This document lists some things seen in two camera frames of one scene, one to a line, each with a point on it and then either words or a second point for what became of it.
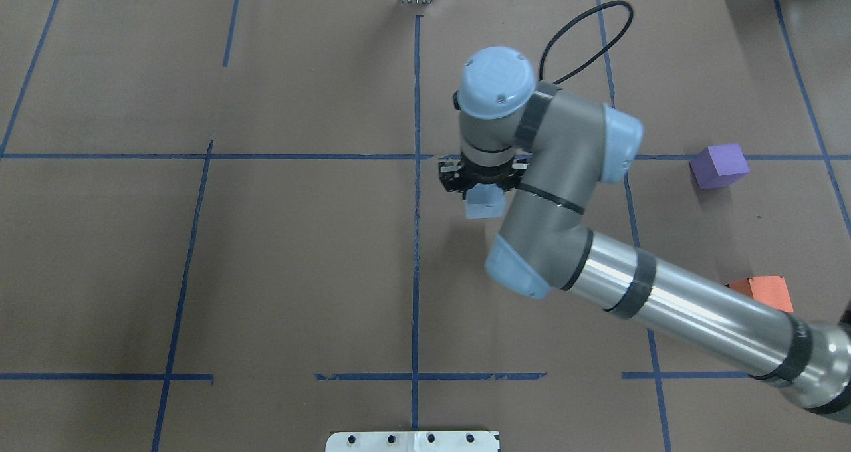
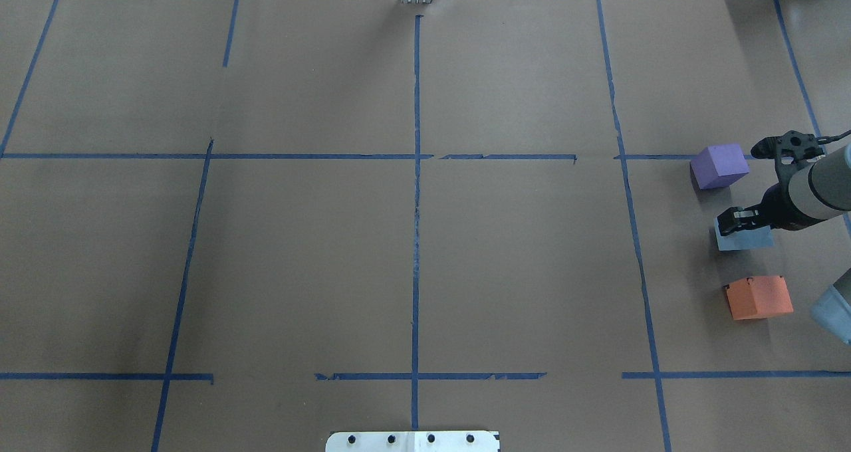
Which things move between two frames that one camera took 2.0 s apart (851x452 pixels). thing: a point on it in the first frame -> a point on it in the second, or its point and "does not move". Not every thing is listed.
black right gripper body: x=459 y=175 -> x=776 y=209
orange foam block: x=771 y=290 does not move
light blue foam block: x=485 y=201 -> x=761 y=236
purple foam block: x=720 y=165 does not move
